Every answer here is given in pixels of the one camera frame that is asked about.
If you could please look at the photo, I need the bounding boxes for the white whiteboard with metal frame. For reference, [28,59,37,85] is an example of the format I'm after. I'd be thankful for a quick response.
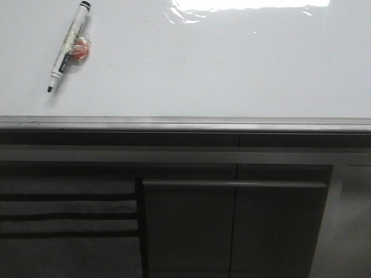
[1,1,370,133]

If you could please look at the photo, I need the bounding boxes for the white black whiteboard marker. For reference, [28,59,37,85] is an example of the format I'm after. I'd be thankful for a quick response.
[47,1,91,93]

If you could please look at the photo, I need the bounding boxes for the grey fabric organizer black stripes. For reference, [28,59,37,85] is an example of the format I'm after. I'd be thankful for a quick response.
[1,181,142,277]

